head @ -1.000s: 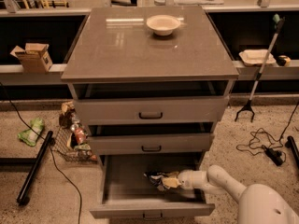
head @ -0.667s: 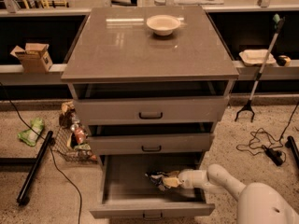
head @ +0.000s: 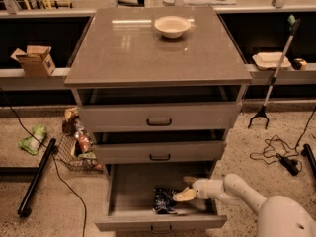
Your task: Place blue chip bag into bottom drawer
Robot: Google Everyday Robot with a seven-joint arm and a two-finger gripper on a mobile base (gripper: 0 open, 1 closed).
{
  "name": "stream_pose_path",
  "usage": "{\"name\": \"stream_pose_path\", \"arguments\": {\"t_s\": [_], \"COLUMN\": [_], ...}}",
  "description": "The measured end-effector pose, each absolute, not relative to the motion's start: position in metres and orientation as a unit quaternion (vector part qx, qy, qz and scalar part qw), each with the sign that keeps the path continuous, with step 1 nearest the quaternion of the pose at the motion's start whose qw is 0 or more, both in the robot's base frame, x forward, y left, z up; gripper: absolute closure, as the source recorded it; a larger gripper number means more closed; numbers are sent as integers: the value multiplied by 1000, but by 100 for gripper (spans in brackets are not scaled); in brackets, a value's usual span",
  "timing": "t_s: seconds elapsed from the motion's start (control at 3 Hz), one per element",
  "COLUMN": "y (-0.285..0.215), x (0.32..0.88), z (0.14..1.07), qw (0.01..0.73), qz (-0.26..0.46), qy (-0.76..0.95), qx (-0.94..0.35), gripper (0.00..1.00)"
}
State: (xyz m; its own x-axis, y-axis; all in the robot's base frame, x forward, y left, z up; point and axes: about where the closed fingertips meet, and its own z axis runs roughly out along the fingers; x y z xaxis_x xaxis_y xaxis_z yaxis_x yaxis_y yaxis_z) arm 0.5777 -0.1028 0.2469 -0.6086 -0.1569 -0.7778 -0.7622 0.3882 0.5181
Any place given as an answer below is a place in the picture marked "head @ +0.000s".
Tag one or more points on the wire basket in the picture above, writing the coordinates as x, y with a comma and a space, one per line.
70, 155

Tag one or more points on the grey drawer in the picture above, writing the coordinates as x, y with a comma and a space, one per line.
129, 203
159, 152
158, 117

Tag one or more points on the reacher grabber tool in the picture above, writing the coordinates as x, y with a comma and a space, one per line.
294, 25

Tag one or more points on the open cardboard box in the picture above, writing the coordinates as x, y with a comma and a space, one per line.
36, 60

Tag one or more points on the black stand leg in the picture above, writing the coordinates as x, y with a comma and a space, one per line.
308, 153
30, 174

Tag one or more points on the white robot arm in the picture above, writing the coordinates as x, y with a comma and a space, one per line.
278, 216

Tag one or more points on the yellow tape measure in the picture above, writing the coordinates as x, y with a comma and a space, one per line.
299, 64

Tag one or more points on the top grey drawer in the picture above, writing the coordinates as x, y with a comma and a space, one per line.
158, 117

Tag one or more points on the black stand leg left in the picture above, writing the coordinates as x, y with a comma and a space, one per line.
30, 174

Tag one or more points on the green snack bag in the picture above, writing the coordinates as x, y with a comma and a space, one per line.
32, 143

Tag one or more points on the bottom grey drawer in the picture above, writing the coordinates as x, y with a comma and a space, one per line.
129, 203

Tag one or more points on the white foam takeout tray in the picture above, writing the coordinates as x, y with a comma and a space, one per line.
267, 60

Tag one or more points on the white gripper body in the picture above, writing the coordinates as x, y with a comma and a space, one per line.
201, 188

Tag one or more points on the grey drawer cabinet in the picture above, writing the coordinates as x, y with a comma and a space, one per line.
124, 60

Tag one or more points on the white paper bowl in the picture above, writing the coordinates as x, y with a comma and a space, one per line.
172, 26

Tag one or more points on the middle grey drawer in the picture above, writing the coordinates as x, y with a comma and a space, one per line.
159, 152

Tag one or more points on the black stand leg right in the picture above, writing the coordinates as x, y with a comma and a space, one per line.
308, 153

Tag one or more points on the brown snack bag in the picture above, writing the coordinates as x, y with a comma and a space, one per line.
70, 117

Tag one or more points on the red snack packet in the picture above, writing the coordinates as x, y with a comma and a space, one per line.
84, 141

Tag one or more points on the blue chip bag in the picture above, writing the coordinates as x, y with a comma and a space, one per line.
163, 202

